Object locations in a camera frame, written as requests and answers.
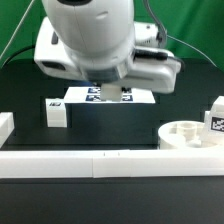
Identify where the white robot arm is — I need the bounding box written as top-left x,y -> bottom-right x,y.
34,0 -> 182,98

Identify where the thin grey cable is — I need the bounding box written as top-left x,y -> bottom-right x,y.
0,0 -> 36,63
165,33 -> 219,69

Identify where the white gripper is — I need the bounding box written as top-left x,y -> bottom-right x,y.
38,18 -> 182,93

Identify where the thin grey cable left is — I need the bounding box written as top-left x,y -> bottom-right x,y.
0,0 -> 36,63

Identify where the thin grey cable right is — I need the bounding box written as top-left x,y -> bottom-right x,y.
165,33 -> 219,69

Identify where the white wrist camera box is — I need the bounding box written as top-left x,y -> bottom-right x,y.
34,31 -> 82,80

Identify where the black cable bundle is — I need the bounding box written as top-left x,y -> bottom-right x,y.
0,44 -> 38,68

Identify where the white round stool seat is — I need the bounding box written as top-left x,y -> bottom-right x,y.
158,121 -> 224,150

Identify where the white sheet with tags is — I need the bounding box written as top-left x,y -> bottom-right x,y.
64,87 -> 155,104

